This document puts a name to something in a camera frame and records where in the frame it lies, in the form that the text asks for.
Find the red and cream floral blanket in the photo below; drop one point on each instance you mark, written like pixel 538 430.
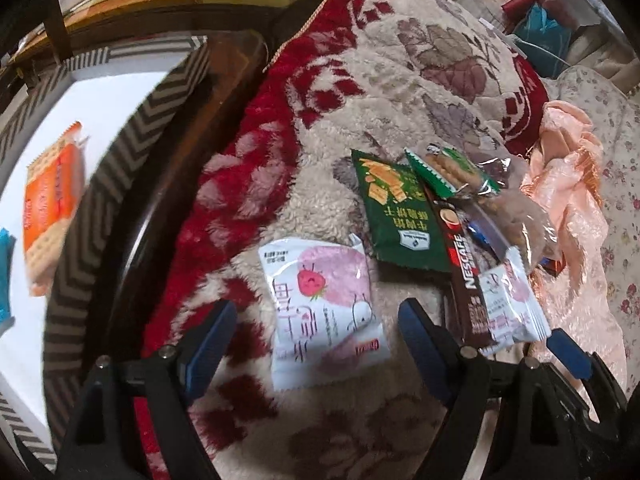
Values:
pixel 350 85

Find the blue plastic bag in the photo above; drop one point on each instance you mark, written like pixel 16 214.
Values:
pixel 542 35

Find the blue snack packet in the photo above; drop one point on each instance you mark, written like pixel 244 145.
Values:
pixel 5 280

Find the green biscuit packet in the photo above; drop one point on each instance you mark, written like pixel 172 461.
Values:
pixel 450 170

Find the orange cracker packet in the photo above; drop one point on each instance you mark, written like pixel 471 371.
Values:
pixel 50 200

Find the dark green wafer packet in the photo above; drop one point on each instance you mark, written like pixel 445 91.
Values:
pixel 400 220

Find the clear plastic bag of snacks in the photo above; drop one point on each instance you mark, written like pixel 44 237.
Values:
pixel 520 220

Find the small white pink packet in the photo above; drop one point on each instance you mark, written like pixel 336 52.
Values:
pixel 515 300

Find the floral sofa cover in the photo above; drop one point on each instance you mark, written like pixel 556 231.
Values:
pixel 620 185

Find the pink satin cloth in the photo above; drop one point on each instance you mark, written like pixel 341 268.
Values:
pixel 575 200

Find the white strawberry snack packet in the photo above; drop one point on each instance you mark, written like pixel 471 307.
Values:
pixel 320 320

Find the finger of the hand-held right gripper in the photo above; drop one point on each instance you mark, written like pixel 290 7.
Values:
pixel 567 350

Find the cream curtain cloth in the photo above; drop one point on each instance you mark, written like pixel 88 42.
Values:
pixel 600 55

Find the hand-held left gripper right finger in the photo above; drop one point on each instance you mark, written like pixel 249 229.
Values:
pixel 422 355

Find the grey chevron storage box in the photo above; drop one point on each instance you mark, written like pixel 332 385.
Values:
pixel 100 210

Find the brown coffee stick sachet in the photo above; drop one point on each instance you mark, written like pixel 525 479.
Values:
pixel 465 280

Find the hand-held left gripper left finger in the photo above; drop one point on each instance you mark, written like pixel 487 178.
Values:
pixel 212 350

